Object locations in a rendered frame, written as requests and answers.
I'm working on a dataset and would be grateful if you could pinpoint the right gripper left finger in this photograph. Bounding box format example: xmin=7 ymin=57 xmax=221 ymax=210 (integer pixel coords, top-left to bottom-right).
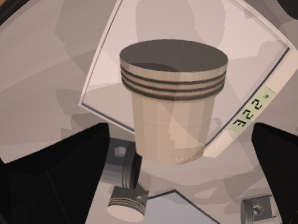
xmin=0 ymin=123 xmax=110 ymax=224

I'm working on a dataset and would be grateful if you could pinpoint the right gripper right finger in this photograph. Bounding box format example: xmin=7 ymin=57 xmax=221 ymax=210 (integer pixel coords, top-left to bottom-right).
xmin=251 ymin=123 xmax=298 ymax=224

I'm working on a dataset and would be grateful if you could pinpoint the grey flat rectangular plate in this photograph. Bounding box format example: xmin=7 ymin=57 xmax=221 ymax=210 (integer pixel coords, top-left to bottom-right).
xmin=144 ymin=190 xmax=220 ymax=224

